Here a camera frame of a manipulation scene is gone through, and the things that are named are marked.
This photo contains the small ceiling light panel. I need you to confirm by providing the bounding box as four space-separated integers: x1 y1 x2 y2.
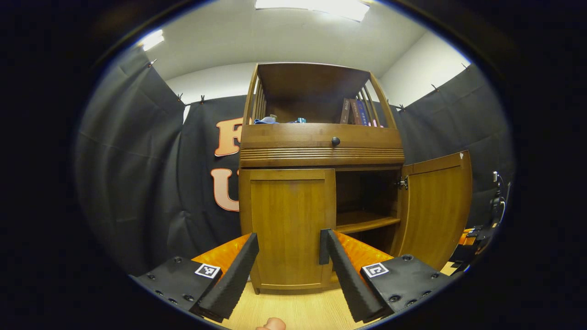
138 29 165 52

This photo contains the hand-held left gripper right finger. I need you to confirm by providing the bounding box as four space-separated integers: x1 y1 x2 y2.
329 231 452 324

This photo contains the black backdrop cloth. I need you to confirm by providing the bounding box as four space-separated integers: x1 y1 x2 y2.
76 46 514 275

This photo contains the black door handle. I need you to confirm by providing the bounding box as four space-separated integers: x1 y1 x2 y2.
319 229 331 265

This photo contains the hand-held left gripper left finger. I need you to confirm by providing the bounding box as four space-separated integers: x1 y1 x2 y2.
130 232 260 324

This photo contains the large ceiling light panel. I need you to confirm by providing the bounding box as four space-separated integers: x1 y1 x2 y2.
255 0 371 22

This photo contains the wooden cabinet door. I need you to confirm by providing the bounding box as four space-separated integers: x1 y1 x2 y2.
239 169 338 292
392 150 473 272

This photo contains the wooden double-door shoe cabinet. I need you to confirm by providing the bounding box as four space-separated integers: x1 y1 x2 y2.
238 62 406 295

